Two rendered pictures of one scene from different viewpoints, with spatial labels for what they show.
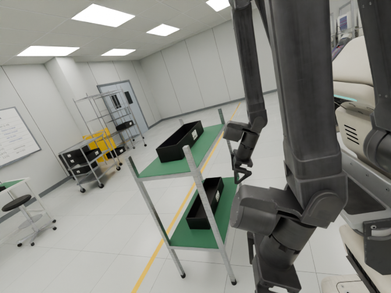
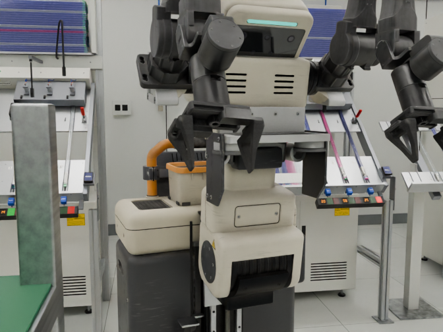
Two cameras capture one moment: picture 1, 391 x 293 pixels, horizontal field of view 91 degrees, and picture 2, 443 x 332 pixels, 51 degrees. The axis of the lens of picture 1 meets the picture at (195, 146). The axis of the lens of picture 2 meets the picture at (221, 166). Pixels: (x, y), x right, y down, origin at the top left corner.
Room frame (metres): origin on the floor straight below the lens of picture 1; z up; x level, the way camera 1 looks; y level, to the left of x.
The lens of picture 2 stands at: (1.10, 0.46, 1.10)
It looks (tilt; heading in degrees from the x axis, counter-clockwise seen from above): 7 degrees down; 235
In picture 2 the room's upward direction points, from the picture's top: straight up
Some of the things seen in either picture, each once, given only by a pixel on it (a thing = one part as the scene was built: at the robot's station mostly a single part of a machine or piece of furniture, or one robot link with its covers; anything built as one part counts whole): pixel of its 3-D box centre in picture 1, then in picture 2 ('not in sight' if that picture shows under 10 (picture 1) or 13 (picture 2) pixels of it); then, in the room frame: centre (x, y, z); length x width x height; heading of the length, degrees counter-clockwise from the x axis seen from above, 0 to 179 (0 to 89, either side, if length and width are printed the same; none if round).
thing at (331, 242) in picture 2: not in sight; (282, 234); (-0.85, -1.68, 0.31); 0.70 x 0.65 x 0.62; 154
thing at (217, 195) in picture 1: (207, 199); not in sight; (1.49, 0.05, 0.41); 0.57 x 0.17 x 0.11; 154
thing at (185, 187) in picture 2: not in sight; (206, 181); (0.31, -0.76, 0.87); 0.23 x 0.15 x 0.11; 167
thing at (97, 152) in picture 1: (89, 155); not in sight; (4.07, 2.20, 0.63); 0.40 x 0.30 x 0.14; 169
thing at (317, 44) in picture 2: not in sight; (301, 34); (-0.85, -1.55, 1.52); 0.51 x 0.13 x 0.27; 154
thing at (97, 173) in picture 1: (93, 160); not in sight; (4.11, 2.19, 0.50); 0.90 x 0.54 x 1.00; 169
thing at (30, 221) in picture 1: (29, 217); not in sight; (2.63, 2.64, 0.31); 0.53 x 0.50 x 0.62; 177
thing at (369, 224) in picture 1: (356, 199); (264, 153); (0.40, -0.36, 0.99); 0.28 x 0.16 x 0.22; 167
